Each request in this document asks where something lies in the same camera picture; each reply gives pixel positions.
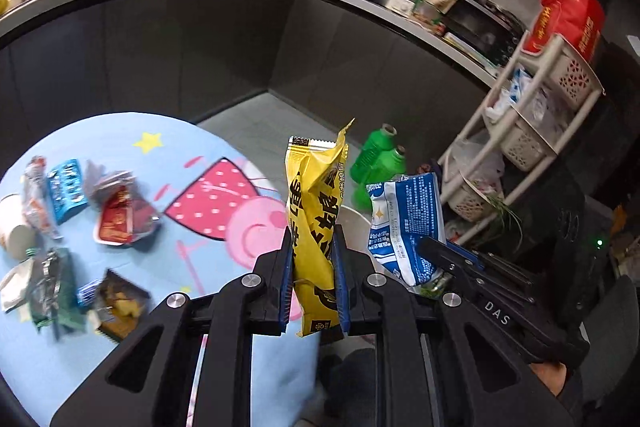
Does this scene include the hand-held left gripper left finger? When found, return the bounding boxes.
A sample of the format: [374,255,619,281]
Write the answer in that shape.
[50,224,297,427]

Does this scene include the green plastic bottle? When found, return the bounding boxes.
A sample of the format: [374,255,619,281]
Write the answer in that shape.
[352,144,408,210]
[350,123,399,200]

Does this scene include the green foil wrapper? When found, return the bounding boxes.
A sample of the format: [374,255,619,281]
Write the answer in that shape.
[29,248,87,339]

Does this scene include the person's right forearm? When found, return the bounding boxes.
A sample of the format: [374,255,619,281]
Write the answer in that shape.
[532,359,587,427]

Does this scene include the white paper cup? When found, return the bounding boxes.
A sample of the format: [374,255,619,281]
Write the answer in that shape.
[0,193,37,258]

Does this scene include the white plastic bag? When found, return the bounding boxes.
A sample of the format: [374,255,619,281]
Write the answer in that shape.
[449,131,506,194]

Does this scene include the white and blue packet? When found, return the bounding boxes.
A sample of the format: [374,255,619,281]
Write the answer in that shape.
[507,64,534,108]

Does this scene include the brown snack packet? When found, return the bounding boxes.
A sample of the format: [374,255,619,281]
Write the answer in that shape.
[92,269,152,342]

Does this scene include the blue blister pack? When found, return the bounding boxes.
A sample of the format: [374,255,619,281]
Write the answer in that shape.
[46,158,90,224]

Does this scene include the crumpled white wrapper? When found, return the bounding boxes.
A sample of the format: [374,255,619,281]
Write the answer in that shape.
[0,258,37,314]

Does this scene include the red foil snack packet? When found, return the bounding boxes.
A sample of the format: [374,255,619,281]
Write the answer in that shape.
[85,161,162,248]

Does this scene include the green onion stalks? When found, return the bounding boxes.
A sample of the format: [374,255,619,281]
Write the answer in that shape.
[489,193,524,254]

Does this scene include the white plastic storage rack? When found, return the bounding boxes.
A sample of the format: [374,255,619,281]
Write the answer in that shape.
[437,33,606,249]

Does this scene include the yellow snack wrapper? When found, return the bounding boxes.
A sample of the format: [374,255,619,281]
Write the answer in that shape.
[285,118,357,339]

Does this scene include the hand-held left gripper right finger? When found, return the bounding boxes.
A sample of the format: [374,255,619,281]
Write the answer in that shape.
[332,223,576,427]

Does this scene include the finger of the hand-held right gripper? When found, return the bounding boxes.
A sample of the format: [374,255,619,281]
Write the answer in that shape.
[462,253,536,294]
[418,237,523,335]

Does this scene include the small blue wrapper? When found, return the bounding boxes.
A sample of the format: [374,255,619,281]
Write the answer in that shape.
[76,281,103,310]

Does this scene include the white and orange wrapper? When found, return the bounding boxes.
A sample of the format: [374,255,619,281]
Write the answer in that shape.
[21,156,63,240]

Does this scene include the black toaster oven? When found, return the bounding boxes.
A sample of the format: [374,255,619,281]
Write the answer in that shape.
[440,0,529,68]

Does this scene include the red bag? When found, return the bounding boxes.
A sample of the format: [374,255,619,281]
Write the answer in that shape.
[520,0,606,62]

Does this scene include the blue and white snack wrapper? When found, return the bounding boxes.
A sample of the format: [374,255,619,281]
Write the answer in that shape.
[365,172,451,299]

